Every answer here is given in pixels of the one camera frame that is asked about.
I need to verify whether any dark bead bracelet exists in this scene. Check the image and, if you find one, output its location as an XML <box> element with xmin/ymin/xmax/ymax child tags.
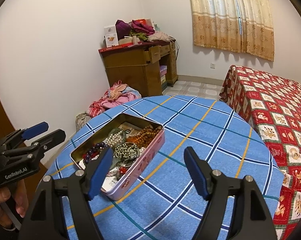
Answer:
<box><xmin>82</xmin><ymin>141</ymin><xmax>110</xmax><ymax>165</ymax></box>

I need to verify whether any gold bead bracelet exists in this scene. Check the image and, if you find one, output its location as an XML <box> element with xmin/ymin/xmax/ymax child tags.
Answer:
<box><xmin>113</xmin><ymin>141</ymin><xmax>139</xmax><ymax>159</ymax></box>

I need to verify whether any pink jewelry tin box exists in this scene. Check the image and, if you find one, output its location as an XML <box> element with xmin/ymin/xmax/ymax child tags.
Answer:
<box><xmin>70</xmin><ymin>113</ymin><xmax>165</xmax><ymax>200</ymax></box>

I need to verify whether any wooden bead necklace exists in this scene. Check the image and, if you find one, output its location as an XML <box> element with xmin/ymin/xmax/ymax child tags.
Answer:
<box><xmin>126</xmin><ymin>124</ymin><xmax>164</xmax><ymax>149</ymax></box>

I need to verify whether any person's left hand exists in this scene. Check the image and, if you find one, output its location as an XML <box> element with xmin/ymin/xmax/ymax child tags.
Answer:
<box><xmin>0</xmin><ymin>179</ymin><xmax>29</xmax><ymax>230</ymax></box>

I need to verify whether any blue plaid tablecloth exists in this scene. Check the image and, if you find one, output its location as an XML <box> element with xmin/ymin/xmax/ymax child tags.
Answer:
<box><xmin>48</xmin><ymin>95</ymin><xmax>283</xmax><ymax>239</ymax></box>

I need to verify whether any pink clothes pile on floor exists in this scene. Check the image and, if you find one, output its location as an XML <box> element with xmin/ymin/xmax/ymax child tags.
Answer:
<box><xmin>87</xmin><ymin>80</ymin><xmax>142</xmax><ymax>118</ymax></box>

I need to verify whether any red patchwork bed cover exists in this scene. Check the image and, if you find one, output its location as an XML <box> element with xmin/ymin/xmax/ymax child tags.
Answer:
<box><xmin>220</xmin><ymin>65</ymin><xmax>301</xmax><ymax>239</ymax></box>

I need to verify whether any brown wooden desk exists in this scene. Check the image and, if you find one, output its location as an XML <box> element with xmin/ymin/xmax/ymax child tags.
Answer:
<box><xmin>98</xmin><ymin>40</ymin><xmax>178</xmax><ymax>97</ymax></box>

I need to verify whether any white product box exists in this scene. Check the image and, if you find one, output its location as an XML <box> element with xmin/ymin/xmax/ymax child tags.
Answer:
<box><xmin>104</xmin><ymin>25</ymin><xmax>118</xmax><ymax>48</ymax></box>

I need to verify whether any pile of clothes on desk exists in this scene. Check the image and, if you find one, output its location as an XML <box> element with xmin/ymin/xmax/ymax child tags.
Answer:
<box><xmin>115</xmin><ymin>20</ymin><xmax>176</xmax><ymax>42</ymax></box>

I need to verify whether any beige patterned curtain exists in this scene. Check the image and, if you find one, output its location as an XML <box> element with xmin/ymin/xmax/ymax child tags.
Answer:
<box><xmin>191</xmin><ymin>0</ymin><xmax>275</xmax><ymax>61</ymax></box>

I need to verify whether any white pearl necklace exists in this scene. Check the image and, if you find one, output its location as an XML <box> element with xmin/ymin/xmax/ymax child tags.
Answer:
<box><xmin>105</xmin><ymin>129</ymin><xmax>123</xmax><ymax>147</ymax></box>

